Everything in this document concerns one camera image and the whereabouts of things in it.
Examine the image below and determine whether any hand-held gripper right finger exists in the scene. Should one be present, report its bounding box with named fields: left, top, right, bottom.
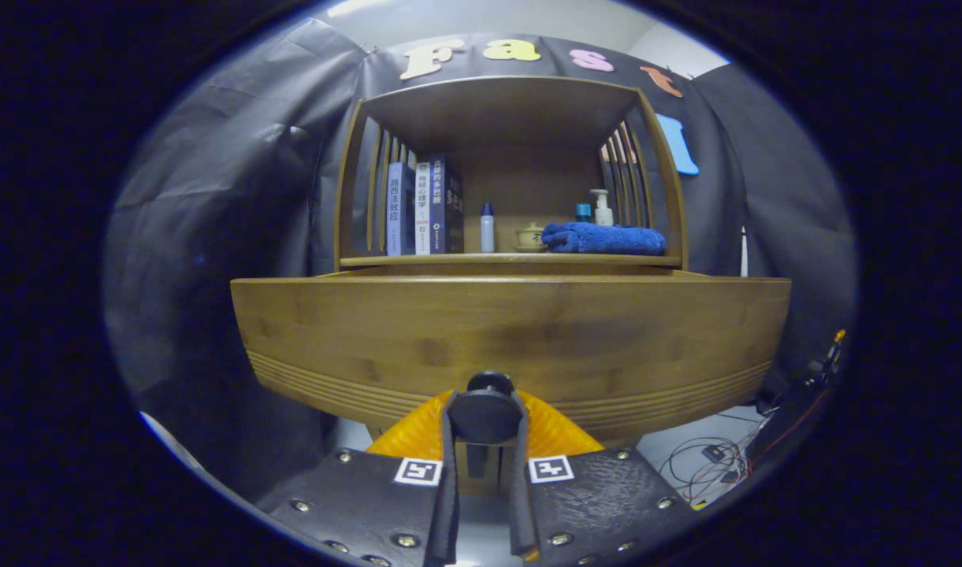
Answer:
left=509, top=389, right=700, bottom=567

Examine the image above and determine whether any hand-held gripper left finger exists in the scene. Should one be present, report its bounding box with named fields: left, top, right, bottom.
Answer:
left=254, top=389, right=461, bottom=567

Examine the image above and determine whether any wooden countertop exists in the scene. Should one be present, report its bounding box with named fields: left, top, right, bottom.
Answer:
left=340, top=252, right=682, bottom=269

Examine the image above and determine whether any wooden cabinet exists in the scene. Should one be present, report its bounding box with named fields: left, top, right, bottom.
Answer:
left=335, top=76, right=689, bottom=497

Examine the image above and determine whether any blue folded towel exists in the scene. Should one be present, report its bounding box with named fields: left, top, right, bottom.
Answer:
left=541, top=221, right=667, bottom=256

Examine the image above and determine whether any white book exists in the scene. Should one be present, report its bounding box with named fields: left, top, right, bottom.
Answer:
left=414, top=161, right=434, bottom=255

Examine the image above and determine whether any dark blue book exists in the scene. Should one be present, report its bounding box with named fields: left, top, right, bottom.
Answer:
left=429, top=154, right=465, bottom=254

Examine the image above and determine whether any pale blue book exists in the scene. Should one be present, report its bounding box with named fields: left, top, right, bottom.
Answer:
left=386, top=162, right=417, bottom=256

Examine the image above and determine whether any black device with orange tip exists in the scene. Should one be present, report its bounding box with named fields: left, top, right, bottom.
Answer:
left=812, top=329, right=848, bottom=379

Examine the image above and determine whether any black backdrop cloth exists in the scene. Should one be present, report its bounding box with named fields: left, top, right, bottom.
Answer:
left=102, top=17, right=858, bottom=481

